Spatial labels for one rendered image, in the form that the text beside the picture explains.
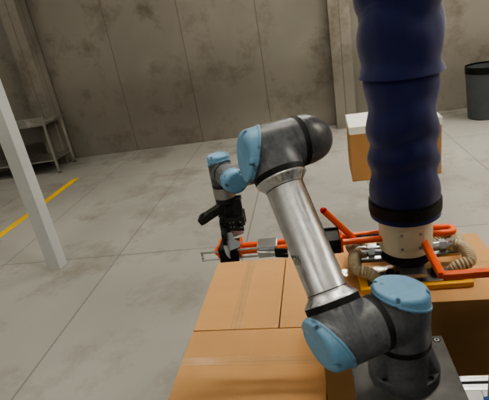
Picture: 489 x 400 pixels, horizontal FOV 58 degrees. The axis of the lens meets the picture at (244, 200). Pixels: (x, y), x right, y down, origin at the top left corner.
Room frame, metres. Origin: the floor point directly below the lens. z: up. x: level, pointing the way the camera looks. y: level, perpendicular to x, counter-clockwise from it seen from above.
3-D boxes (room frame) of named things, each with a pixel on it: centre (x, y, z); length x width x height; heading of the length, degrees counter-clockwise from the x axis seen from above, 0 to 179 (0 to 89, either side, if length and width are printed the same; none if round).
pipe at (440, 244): (1.28, -0.51, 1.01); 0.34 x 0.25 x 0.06; 80
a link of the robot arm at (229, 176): (1.29, 0.01, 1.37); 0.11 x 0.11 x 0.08; 18
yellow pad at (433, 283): (1.19, -0.49, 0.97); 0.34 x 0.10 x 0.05; 80
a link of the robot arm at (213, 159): (1.38, 0.06, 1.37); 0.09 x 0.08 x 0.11; 18
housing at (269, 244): (1.36, -0.05, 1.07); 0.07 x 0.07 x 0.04; 80
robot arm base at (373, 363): (0.74, -0.28, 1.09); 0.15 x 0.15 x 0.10
